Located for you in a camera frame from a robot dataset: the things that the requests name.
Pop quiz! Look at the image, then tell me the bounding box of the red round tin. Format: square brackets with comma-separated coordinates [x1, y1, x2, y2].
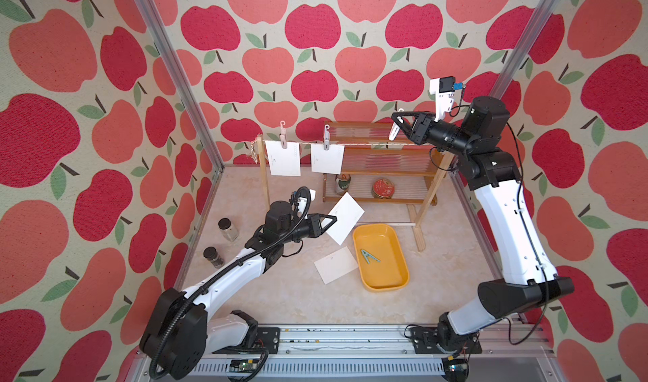
[371, 178, 396, 200]

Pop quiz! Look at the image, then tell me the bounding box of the yellow plastic tray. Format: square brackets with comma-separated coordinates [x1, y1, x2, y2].
[353, 223, 410, 292]

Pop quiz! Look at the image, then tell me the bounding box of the wooden shelf with ribbed panels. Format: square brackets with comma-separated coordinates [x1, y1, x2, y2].
[322, 123, 443, 205]

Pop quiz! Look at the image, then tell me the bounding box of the dark spice jar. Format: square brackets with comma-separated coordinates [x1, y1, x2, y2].
[202, 246, 224, 269]

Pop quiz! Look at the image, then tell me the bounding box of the right aluminium corner post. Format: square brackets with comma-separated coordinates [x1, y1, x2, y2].
[486, 0, 565, 98]

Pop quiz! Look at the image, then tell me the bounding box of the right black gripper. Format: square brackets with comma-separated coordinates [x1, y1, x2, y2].
[394, 112, 472, 163]

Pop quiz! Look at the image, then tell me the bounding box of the teal clothespin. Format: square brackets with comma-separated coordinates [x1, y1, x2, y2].
[360, 249, 381, 265]

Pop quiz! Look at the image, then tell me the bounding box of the clear glass jar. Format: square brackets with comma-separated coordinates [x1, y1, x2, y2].
[218, 218, 239, 242]

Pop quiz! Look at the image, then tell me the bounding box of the aluminium corner post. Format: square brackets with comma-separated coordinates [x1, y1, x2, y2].
[486, 0, 565, 98]
[134, 0, 224, 174]

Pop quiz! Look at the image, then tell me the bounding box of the pink clothespin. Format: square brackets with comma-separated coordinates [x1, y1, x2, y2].
[279, 120, 288, 149]

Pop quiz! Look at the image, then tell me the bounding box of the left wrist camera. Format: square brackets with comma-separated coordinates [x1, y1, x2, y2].
[290, 189, 317, 218]

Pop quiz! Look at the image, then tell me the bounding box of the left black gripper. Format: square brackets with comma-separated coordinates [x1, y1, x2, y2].
[278, 212, 338, 245]

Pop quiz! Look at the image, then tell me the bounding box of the left aluminium corner post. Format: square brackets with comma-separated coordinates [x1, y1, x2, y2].
[134, 0, 224, 174]

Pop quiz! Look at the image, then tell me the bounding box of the white clothespin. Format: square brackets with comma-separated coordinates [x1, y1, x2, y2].
[388, 112, 404, 142]

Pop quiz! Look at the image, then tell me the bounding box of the wooden hanging rack frame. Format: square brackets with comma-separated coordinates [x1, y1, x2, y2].
[250, 135, 447, 252]

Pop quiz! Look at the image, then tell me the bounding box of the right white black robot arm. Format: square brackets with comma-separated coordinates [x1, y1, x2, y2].
[390, 97, 575, 353]

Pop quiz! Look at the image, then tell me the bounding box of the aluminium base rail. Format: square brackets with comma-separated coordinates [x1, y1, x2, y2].
[126, 323, 558, 382]

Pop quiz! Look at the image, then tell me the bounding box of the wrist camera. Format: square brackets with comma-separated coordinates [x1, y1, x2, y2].
[290, 189, 317, 218]
[429, 76, 464, 122]

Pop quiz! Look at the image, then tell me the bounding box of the white postcard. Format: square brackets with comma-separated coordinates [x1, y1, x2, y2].
[314, 247, 359, 285]
[322, 193, 365, 245]
[310, 144, 345, 175]
[265, 141, 301, 177]

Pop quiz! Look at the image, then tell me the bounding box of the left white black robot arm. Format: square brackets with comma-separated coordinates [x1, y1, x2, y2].
[139, 186, 338, 380]

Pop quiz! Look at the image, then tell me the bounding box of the grey clothespin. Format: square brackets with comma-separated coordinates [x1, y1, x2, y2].
[322, 125, 331, 151]

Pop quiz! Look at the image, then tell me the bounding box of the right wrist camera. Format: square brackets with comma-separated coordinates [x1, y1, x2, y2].
[429, 76, 464, 122]

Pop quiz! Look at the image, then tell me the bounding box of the green beverage can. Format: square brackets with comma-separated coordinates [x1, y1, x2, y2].
[334, 174, 351, 196]

